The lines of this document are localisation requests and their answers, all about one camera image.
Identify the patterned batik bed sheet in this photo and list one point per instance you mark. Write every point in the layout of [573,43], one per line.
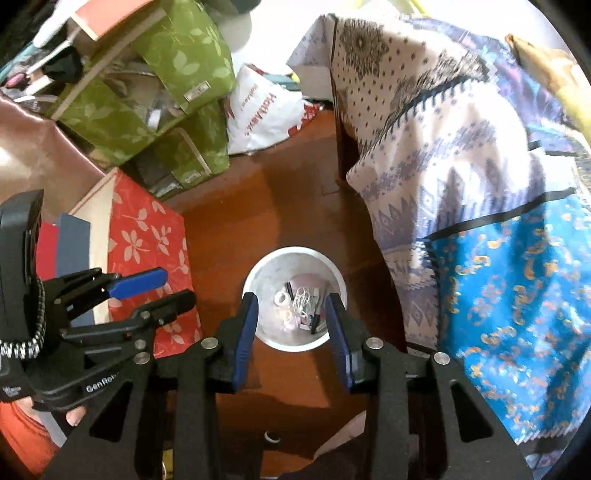
[461,161]

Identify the small green leaf-print box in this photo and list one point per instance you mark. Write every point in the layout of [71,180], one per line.
[203,138]

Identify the black marker pen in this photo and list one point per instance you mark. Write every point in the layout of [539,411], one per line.
[316,323]

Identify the person's left forearm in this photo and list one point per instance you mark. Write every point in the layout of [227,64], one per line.
[23,438]

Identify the red floral storage box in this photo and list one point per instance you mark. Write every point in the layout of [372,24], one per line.
[138,244]

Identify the yellow fuzzy hoop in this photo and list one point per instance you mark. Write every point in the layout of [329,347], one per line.
[415,5]

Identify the large green leaf-print box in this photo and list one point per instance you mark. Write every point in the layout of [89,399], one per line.
[184,60]

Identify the person's left hand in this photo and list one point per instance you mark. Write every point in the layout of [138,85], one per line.
[75,416]

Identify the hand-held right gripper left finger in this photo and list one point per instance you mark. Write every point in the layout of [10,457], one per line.
[244,344]

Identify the brown satin cloth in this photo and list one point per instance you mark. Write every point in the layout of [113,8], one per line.
[27,152]

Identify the white earphones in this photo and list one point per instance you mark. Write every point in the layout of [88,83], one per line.
[302,297]

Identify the white gauze tape roll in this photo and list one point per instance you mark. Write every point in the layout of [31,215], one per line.
[281,299]

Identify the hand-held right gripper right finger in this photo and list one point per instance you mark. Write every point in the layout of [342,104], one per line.
[339,344]

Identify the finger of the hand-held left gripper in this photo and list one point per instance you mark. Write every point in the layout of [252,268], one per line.
[175,302]
[138,282]

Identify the white round bin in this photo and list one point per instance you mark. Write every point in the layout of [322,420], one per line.
[295,263]

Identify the grey blue board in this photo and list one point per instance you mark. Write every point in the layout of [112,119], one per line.
[74,258]

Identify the white printed plastic bag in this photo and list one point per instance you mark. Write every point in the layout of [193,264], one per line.
[263,115]

